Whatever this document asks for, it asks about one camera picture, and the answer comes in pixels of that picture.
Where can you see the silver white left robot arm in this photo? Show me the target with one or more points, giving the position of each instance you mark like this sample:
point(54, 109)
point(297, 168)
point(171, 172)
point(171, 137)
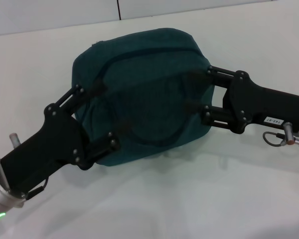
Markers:
point(0, 196)

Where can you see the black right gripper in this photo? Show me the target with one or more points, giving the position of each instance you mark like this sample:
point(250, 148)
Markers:
point(261, 104)

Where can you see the dark teal fabric lunch bag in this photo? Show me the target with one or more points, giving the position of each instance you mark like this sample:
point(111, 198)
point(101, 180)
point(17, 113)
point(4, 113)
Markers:
point(144, 74)

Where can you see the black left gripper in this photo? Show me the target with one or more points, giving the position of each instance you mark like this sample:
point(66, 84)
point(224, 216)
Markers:
point(47, 149)

